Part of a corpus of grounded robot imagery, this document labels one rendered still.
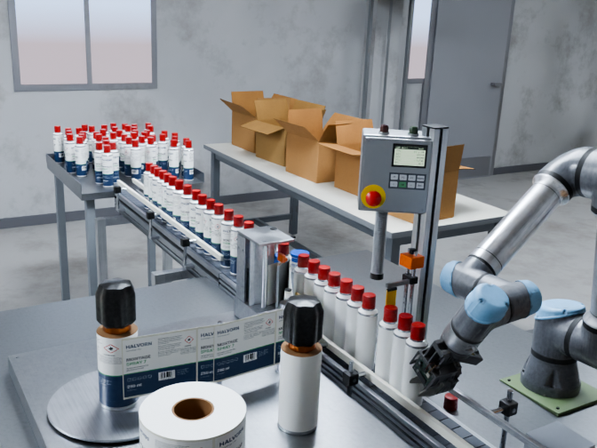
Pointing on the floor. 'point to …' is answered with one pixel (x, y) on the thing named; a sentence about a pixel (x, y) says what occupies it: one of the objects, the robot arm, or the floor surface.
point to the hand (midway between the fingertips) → (425, 390)
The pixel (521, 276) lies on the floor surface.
